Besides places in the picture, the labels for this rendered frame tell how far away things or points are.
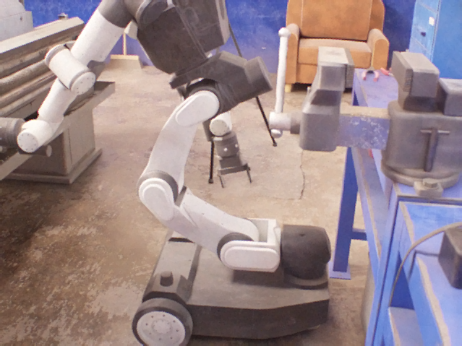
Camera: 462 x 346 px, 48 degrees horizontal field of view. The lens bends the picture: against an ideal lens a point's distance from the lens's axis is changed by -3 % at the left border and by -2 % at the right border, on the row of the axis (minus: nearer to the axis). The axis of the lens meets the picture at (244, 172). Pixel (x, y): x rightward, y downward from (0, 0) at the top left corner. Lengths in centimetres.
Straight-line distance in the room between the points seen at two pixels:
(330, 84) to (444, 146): 25
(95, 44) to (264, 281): 99
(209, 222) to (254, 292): 29
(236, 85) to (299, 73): 328
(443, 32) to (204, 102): 73
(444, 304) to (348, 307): 140
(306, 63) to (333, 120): 385
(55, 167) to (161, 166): 142
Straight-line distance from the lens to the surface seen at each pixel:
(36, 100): 283
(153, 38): 157
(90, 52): 148
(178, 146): 172
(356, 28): 519
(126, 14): 144
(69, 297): 217
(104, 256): 239
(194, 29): 156
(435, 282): 77
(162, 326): 182
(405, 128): 102
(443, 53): 168
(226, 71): 161
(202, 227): 183
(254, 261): 183
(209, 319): 183
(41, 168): 315
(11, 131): 168
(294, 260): 185
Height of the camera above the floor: 128
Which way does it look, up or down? 24 degrees down
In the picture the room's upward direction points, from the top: 2 degrees clockwise
